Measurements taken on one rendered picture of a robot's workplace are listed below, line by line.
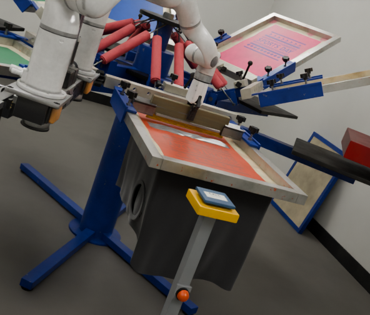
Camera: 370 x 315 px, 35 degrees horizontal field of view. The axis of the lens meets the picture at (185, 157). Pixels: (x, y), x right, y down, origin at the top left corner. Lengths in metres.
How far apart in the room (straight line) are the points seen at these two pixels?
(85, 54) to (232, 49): 2.17
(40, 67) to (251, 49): 2.63
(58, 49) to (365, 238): 3.40
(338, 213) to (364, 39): 1.48
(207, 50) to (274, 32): 1.95
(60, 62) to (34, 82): 0.08
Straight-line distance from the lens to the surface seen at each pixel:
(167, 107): 2.42
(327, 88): 2.83
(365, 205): 4.59
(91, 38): 1.91
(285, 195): 2.03
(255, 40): 4.08
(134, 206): 2.15
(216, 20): 6.78
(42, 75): 1.49
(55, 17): 1.47
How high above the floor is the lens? 1.50
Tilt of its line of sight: 15 degrees down
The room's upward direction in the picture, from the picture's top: 20 degrees clockwise
